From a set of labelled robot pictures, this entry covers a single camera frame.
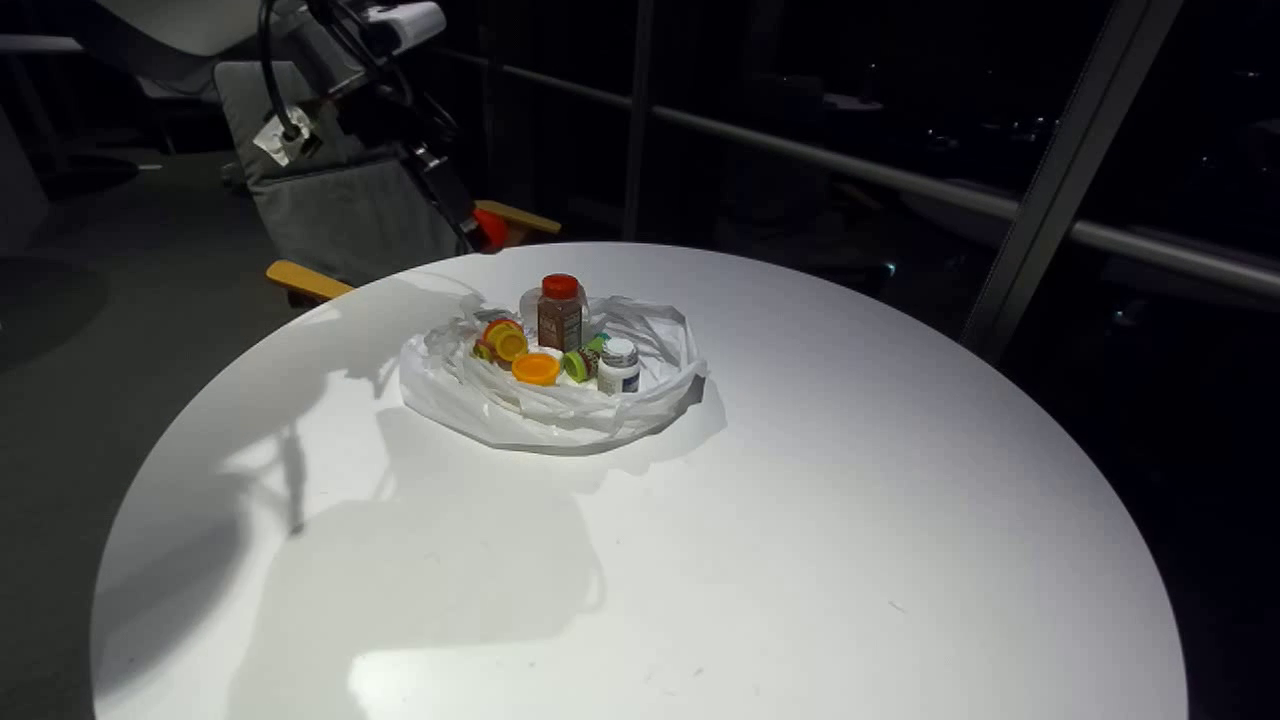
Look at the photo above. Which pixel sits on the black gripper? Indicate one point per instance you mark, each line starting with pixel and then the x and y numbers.
pixel 416 149

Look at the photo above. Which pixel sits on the orange-lid dough tub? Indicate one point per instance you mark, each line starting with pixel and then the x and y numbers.
pixel 501 341

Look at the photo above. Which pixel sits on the red-capped spice bottle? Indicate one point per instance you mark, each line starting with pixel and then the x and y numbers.
pixel 563 312

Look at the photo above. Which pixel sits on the yellow dough tub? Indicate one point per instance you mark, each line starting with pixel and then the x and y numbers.
pixel 538 371

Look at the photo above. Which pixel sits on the teal-lid dough tub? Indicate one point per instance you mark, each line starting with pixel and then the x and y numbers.
pixel 576 362

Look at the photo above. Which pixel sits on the small grey-capped bottle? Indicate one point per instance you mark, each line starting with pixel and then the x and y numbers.
pixel 618 362

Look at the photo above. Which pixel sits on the clear plastic bag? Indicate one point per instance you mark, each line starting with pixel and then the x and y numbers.
pixel 641 403

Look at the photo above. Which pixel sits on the grey padded chair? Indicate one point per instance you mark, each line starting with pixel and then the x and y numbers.
pixel 333 223

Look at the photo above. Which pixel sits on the dark vertical window post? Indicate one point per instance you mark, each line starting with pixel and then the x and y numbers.
pixel 641 104

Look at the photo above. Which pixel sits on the grey slanted window post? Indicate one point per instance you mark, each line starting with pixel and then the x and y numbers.
pixel 1067 163

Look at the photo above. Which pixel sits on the grey horizontal rail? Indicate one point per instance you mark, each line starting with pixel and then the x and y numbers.
pixel 1145 247

